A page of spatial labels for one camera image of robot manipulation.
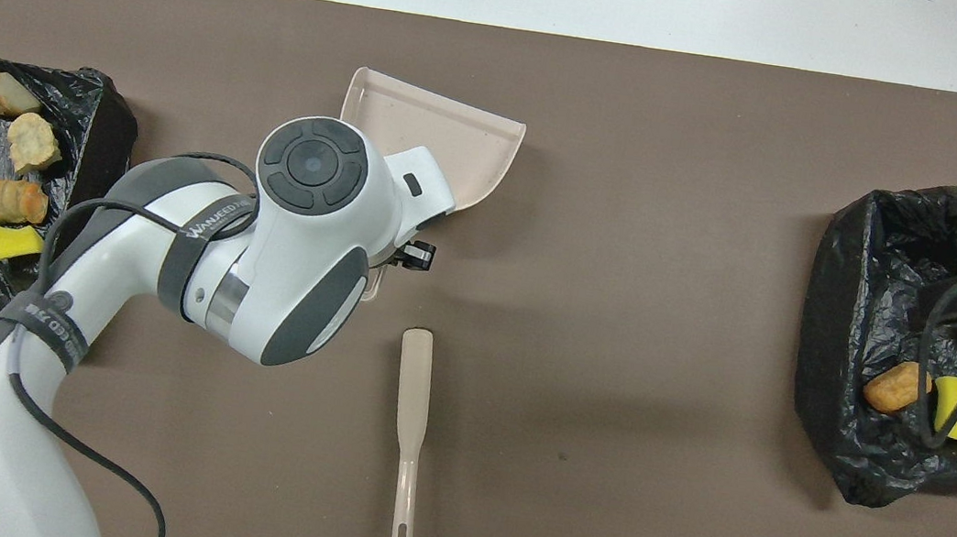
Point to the brown cork-like lump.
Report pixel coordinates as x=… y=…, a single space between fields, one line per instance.
x=893 y=388

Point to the beige hand brush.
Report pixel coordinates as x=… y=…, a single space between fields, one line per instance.
x=415 y=371

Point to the beige plastic dustpan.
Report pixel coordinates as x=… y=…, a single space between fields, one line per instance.
x=459 y=137

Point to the bread piece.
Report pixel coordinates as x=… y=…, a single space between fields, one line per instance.
x=33 y=143
x=0 y=95
x=9 y=199

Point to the small yellow sponge wedge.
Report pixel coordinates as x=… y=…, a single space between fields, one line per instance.
x=9 y=242

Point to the bread piece top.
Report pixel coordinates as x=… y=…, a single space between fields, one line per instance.
x=9 y=199

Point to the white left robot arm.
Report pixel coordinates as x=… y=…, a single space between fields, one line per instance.
x=312 y=163

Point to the black bag-lined bin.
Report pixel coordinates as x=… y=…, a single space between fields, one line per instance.
x=101 y=154
x=837 y=353

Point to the brown table mat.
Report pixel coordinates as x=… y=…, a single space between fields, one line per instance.
x=651 y=79

